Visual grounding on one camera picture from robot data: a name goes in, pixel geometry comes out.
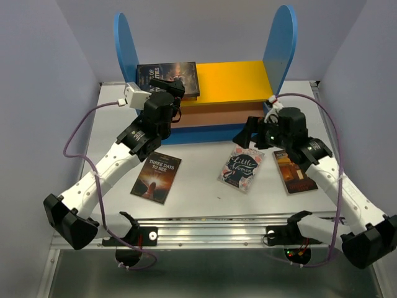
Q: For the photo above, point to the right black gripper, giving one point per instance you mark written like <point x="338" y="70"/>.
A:
<point x="243" y="138"/>

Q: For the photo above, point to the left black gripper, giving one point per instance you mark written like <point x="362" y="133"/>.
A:
<point x="176" y="87"/>

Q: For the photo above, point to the A Tale of Two Cities book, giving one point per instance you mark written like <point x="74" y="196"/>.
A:
<point x="185" y="72"/>

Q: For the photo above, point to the Little Women floral book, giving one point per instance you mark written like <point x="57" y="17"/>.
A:
<point x="241" y="168"/>

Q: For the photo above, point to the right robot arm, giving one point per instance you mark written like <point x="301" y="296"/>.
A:
<point x="370" y="233"/>

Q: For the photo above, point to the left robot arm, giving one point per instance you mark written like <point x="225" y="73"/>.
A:
<point x="78" y="214"/>

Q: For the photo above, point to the blue wooden bookshelf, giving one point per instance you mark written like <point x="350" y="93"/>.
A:
<point x="229" y="87"/>

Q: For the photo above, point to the brown Edmund Burke book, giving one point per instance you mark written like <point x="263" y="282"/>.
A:
<point x="293" y="177"/>

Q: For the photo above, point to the Three Days to See book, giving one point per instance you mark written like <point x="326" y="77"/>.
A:
<point x="156" y="177"/>

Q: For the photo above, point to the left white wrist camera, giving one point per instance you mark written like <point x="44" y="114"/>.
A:
<point x="133" y="97"/>

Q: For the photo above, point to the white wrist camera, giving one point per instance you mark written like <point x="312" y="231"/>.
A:
<point x="133" y="97"/>
<point x="274" y="106"/>

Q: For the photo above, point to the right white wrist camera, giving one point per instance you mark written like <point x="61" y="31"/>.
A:
<point x="274" y="106"/>

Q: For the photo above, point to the aluminium mounting rail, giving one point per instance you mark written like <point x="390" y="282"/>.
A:
<point x="225" y="233"/>

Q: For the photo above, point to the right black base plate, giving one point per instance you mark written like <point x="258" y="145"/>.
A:
<point x="296" y="248"/>

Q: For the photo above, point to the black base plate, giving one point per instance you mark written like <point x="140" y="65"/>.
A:
<point x="296" y="248"/>
<point x="132" y="259"/>

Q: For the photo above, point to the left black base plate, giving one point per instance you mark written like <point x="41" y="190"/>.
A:
<point x="132" y="259"/>

